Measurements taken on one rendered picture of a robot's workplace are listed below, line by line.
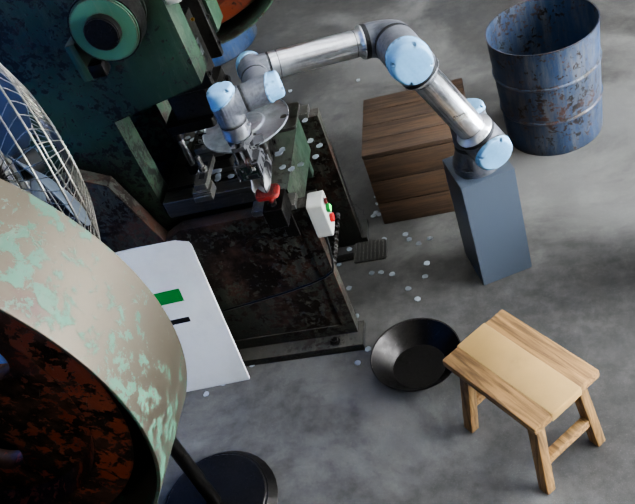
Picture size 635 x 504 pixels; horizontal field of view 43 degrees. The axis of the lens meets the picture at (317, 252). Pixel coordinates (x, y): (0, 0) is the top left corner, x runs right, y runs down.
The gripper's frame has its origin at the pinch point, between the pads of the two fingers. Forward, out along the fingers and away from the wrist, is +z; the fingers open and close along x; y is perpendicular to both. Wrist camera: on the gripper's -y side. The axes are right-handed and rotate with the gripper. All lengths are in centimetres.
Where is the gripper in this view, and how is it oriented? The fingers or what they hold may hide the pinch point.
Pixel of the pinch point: (265, 187)
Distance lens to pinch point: 230.7
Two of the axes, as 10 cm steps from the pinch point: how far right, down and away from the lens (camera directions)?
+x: 9.5, -1.7, -2.5
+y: -0.7, 6.9, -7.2
